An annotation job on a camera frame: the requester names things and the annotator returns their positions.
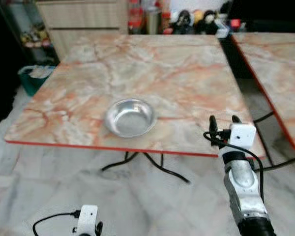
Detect light wooden cabinet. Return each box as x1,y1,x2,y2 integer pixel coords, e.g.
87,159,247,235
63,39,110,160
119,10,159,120
36,0,130,60

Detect black toy figure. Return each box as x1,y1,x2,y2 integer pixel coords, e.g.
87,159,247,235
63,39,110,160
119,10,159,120
174,10,194,35
196,10,220,35

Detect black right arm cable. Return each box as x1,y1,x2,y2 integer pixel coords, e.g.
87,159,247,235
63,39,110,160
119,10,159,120
203,130,265,202

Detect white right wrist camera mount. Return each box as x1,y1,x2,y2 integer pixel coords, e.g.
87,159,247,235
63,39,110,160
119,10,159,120
229,124,257,148

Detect small white box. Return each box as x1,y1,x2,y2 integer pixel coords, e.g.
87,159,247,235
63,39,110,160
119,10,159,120
217,22,232,38

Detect green plastic basket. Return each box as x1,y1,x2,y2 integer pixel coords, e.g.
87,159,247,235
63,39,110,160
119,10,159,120
18,64,56,97

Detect red sauce bottle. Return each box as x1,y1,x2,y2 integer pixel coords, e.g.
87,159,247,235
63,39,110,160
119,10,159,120
128,0,143,34

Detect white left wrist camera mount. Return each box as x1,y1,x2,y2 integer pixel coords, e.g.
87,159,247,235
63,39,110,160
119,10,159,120
77,205,99,236

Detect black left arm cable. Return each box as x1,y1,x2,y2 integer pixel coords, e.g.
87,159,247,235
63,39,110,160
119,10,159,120
32,210,82,236

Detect round stainless steel bowl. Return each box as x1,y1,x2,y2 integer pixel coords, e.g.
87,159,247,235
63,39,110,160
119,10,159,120
104,98,158,139

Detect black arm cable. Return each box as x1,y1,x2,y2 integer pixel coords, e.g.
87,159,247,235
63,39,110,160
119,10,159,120
32,210,82,236
203,130,265,202

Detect dark storage shelf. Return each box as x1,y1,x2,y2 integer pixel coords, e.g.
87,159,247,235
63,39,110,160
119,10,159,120
0,0,53,65

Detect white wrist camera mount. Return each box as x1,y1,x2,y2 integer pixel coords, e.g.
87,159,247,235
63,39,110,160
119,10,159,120
77,205,99,236
229,124,257,148

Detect steel canister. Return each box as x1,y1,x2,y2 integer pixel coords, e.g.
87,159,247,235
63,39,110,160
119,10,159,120
147,7,161,34

